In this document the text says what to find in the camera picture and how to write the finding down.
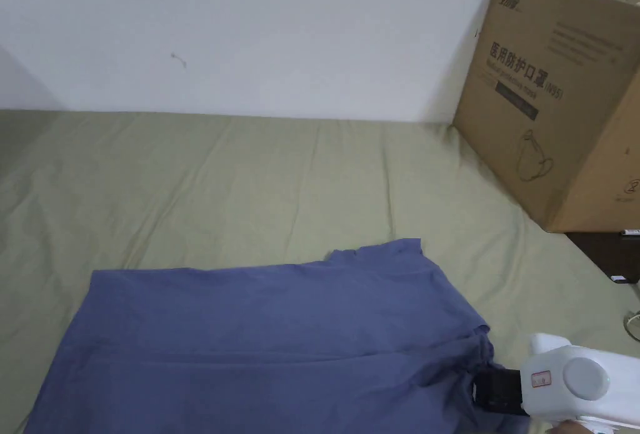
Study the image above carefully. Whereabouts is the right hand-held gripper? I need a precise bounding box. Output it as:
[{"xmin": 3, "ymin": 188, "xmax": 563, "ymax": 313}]
[{"xmin": 472, "ymin": 333, "xmax": 640, "ymax": 434}]

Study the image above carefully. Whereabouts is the dark blue shirt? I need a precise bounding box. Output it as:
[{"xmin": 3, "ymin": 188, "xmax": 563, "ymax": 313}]
[{"xmin": 22, "ymin": 238, "xmax": 533, "ymax": 434}]

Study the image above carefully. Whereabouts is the dark wooden side table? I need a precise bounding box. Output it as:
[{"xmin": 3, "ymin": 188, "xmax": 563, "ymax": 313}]
[{"xmin": 564, "ymin": 228, "xmax": 640, "ymax": 285}]

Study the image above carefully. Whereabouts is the large brown cardboard carton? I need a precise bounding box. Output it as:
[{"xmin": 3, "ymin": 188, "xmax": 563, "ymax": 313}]
[{"xmin": 452, "ymin": 0, "xmax": 640, "ymax": 234}]

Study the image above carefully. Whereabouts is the bed with pale green sheet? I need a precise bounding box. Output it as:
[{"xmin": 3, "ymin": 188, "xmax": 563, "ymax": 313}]
[{"xmin": 0, "ymin": 108, "xmax": 640, "ymax": 434}]

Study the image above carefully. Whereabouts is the white cable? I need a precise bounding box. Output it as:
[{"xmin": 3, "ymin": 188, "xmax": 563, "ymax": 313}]
[{"xmin": 622, "ymin": 308, "xmax": 640, "ymax": 342}]

